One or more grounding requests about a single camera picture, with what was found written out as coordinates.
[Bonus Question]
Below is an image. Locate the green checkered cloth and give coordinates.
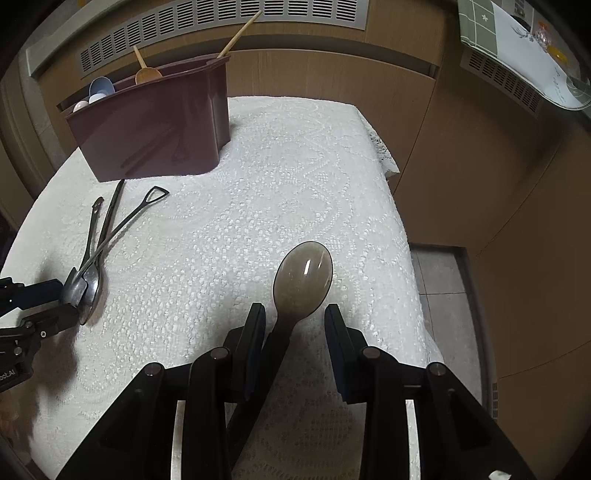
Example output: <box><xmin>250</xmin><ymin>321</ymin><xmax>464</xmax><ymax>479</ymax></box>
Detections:
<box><xmin>457</xmin><ymin>1</ymin><xmax>590</xmax><ymax>112</ymax></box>

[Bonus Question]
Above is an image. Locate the light blue plastic spoon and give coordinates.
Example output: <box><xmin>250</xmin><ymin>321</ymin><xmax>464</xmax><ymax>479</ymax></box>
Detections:
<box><xmin>88</xmin><ymin>76</ymin><xmax>115</xmax><ymax>103</ymax></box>

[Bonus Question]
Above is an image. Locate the metal spoon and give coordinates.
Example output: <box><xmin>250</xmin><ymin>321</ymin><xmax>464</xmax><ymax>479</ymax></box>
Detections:
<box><xmin>78</xmin><ymin>197</ymin><xmax>103</xmax><ymax>325</ymax></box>
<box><xmin>83</xmin><ymin>179</ymin><xmax>125</xmax><ymax>292</ymax></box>

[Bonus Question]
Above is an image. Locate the grey translucent black-handled spoon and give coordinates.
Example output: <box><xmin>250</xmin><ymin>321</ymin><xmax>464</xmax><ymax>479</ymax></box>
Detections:
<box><xmin>226</xmin><ymin>241</ymin><xmax>334</xmax><ymax>468</ymax></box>

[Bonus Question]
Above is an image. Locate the white lace tablecloth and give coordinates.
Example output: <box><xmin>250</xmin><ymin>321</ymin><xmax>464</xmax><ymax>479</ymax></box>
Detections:
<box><xmin>1</xmin><ymin>97</ymin><xmax>442</xmax><ymax>479</ymax></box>

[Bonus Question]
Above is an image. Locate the grey ventilation grille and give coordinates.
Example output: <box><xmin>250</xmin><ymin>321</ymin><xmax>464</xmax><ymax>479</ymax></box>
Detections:
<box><xmin>78</xmin><ymin>0</ymin><xmax>369</xmax><ymax>77</ymax></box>

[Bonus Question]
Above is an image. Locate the wooden chopstick right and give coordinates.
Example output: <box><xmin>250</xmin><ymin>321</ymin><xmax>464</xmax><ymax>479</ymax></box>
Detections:
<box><xmin>217</xmin><ymin>10</ymin><xmax>263</xmax><ymax>59</ymax></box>

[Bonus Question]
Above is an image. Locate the purple plastic utensil caddy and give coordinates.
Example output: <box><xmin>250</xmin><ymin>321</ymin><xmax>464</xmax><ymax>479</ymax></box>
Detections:
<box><xmin>66</xmin><ymin>54</ymin><xmax>230</xmax><ymax>182</ymax></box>

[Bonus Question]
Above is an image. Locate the small side vent grille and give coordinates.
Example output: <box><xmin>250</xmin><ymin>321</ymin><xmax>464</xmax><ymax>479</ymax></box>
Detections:
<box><xmin>461</xmin><ymin>47</ymin><xmax>542</xmax><ymax>118</ymax></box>

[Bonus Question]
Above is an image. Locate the white plastic spoon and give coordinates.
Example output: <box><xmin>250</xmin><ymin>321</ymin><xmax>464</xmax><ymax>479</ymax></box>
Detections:
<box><xmin>72</xmin><ymin>100</ymin><xmax>89</xmax><ymax>113</ymax></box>

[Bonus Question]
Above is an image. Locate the brown wooden spoon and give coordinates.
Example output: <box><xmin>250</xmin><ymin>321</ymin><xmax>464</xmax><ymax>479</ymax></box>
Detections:
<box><xmin>133</xmin><ymin>45</ymin><xmax>162</xmax><ymax>85</ymax></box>

